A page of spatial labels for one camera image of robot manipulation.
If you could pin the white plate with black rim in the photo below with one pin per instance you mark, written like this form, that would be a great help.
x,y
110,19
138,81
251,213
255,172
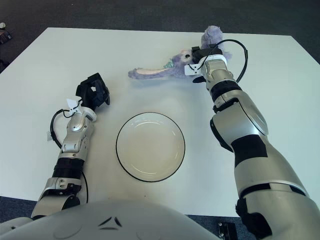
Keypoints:
x,y
150,147

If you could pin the purple plush bunny doll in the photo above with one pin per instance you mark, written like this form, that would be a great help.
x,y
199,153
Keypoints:
x,y
175,72

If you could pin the black metal bracket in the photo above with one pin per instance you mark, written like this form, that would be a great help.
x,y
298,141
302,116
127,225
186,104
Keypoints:
x,y
226,231

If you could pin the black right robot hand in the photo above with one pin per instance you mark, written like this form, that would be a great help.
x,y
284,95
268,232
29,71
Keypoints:
x,y
206,53

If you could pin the grey robot torso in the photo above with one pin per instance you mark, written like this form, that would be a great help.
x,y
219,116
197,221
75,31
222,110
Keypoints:
x,y
112,220

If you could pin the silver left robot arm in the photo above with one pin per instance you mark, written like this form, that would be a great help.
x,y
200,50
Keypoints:
x,y
75,142

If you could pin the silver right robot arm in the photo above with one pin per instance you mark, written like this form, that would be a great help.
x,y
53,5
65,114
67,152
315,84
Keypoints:
x,y
250,120

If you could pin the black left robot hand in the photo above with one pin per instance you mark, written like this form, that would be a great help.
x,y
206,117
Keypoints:
x,y
93,93

